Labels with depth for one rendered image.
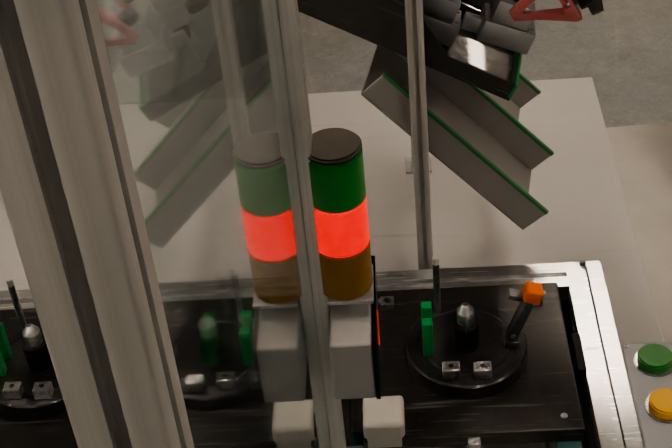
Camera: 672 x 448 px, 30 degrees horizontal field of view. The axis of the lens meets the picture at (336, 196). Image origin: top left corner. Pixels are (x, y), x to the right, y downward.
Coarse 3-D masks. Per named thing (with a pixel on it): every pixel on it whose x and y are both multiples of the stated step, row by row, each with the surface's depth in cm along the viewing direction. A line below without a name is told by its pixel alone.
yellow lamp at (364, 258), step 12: (360, 252) 110; (324, 264) 110; (336, 264) 110; (348, 264) 110; (360, 264) 110; (324, 276) 111; (336, 276) 110; (348, 276) 110; (360, 276) 111; (372, 276) 113; (324, 288) 112; (336, 288) 111; (348, 288) 111; (360, 288) 112
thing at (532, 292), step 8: (512, 288) 140; (528, 288) 139; (536, 288) 139; (512, 296) 139; (520, 296) 140; (528, 296) 139; (536, 296) 139; (520, 304) 141; (528, 304) 140; (536, 304) 140; (520, 312) 141; (528, 312) 141; (512, 320) 143; (520, 320) 142; (512, 328) 142; (520, 328) 142; (512, 336) 143
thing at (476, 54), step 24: (312, 0) 145; (336, 0) 144; (360, 0) 144; (384, 0) 143; (336, 24) 146; (360, 24) 146; (384, 24) 145; (432, 48) 146; (456, 48) 152; (480, 48) 154; (456, 72) 147; (480, 72) 147; (504, 72) 152; (504, 96) 148
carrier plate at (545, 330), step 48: (432, 288) 156; (480, 288) 155; (384, 336) 150; (528, 336) 148; (384, 384) 143; (528, 384) 142; (432, 432) 137; (480, 432) 137; (528, 432) 136; (576, 432) 136
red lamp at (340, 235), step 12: (360, 204) 107; (324, 216) 106; (336, 216) 106; (348, 216) 106; (360, 216) 107; (324, 228) 107; (336, 228) 107; (348, 228) 107; (360, 228) 108; (324, 240) 108; (336, 240) 108; (348, 240) 108; (360, 240) 109; (324, 252) 109; (336, 252) 109; (348, 252) 109
